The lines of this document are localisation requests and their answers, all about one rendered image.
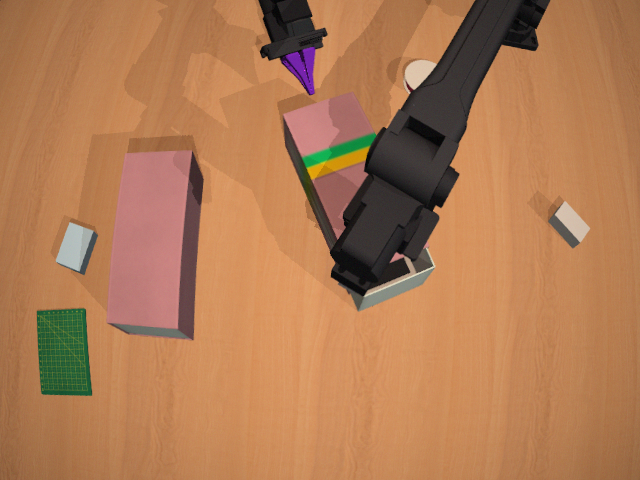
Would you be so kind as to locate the green cutting mat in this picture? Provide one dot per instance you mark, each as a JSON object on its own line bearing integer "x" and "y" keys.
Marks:
{"x": 63, "y": 352}

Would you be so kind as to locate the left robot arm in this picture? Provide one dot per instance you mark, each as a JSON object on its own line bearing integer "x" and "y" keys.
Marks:
{"x": 404, "y": 165}

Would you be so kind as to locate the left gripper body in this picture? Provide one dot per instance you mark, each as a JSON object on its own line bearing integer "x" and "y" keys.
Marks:
{"x": 422, "y": 234}

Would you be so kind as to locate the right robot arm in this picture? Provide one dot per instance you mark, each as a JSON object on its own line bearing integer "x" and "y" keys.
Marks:
{"x": 295, "y": 16}

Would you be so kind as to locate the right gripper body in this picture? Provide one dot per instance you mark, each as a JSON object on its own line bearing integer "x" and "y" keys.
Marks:
{"x": 293, "y": 44}

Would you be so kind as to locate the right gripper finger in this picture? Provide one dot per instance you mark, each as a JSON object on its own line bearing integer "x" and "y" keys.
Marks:
{"x": 308, "y": 57}
{"x": 294, "y": 60}

